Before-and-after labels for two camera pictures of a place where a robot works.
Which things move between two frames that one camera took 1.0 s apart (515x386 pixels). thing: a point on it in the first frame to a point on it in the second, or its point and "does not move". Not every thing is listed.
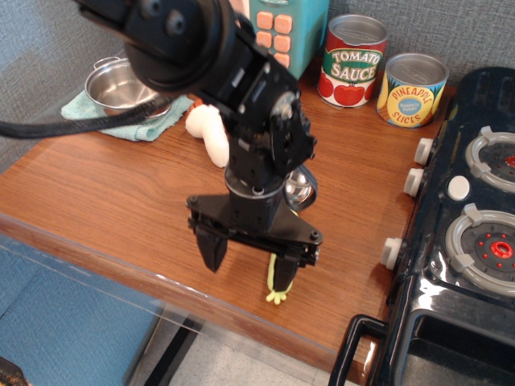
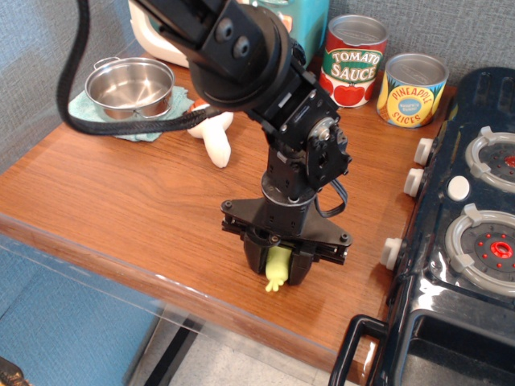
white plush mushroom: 206,121 does not move
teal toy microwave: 294,31 does not move
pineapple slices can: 412,89 does not move
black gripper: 265,223 to 284,217
